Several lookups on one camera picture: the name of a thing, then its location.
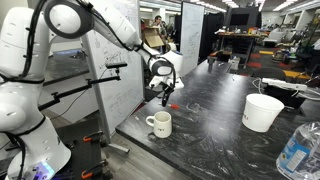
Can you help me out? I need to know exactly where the large whiteboard on stand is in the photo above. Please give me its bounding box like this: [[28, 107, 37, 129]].
[[81, 0, 144, 143]]

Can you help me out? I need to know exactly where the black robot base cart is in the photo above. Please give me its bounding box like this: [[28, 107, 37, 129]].
[[52, 120, 113, 180]]

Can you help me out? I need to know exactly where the white power strip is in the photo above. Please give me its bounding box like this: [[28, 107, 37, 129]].
[[262, 78, 308, 92]]

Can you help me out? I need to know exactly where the cardboard box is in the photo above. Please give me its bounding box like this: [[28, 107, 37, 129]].
[[142, 26, 164, 48]]

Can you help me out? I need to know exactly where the white ceramic mug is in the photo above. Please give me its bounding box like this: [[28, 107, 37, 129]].
[[146, 111, 172, 138]]

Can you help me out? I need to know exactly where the far whiteboard panel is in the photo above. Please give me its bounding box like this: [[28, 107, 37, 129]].
[[180, 1, 204, 76]]

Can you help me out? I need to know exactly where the wooden desk in background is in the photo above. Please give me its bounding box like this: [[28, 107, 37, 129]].
[[218, 33, 261, 68]]

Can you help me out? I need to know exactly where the red and white marker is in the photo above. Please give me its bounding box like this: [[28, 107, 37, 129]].
[[166, 104, 179, 109]]

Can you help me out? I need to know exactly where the clear plastic water bottle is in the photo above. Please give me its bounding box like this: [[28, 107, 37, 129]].
[[276, 122, 320, 180]]

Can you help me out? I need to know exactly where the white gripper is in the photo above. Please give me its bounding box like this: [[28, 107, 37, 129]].
[[149, 76, 184, 107]]

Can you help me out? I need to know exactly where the black wall monitor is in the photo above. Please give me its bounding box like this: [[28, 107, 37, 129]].
[[230, 14, 249, 26]]

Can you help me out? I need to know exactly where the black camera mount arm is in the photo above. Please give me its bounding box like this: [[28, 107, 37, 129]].
[[38, 62, 127, 111]]

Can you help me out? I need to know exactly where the black side table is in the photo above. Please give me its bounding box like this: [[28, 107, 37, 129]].
[[44, 49, 89, 85]]

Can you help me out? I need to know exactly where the person in background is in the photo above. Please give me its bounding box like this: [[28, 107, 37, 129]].
[[153, 15, 167, 38]]

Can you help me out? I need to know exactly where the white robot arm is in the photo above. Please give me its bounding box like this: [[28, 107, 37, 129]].
[[0, 0, 183, 180]]

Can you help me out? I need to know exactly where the white paper bucket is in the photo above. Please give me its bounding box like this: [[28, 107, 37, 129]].
[[242, 94, 284, 132]]

